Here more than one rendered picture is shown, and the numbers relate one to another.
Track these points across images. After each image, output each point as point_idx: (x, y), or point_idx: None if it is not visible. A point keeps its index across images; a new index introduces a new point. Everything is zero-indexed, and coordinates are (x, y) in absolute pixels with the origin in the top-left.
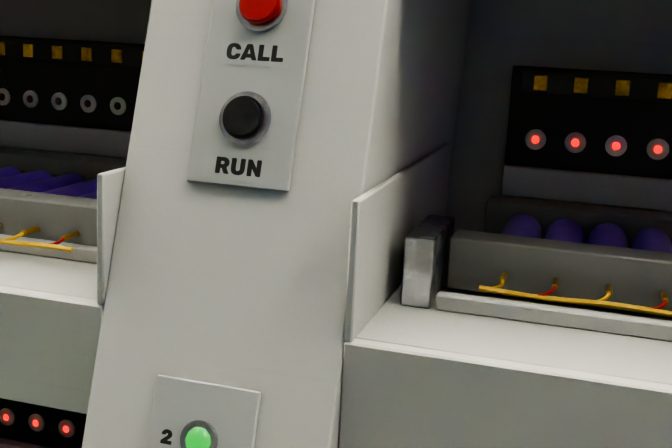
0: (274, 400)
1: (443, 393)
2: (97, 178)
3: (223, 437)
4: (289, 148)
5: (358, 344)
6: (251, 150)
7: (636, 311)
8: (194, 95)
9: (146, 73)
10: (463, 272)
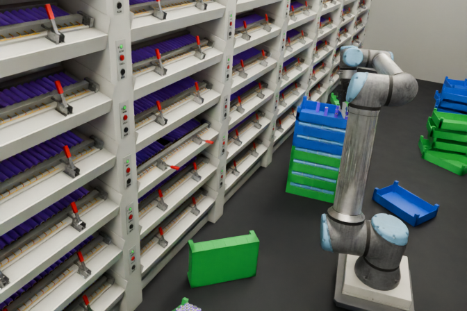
0: (226, 131)
1: (231, 125)
2: (222, 124)
3: (224, 135)
4: (226, 115)
5: (228, 125)
6: (225, 116)
7: None
8: (222, 114)
9: (220, 114)
10: None
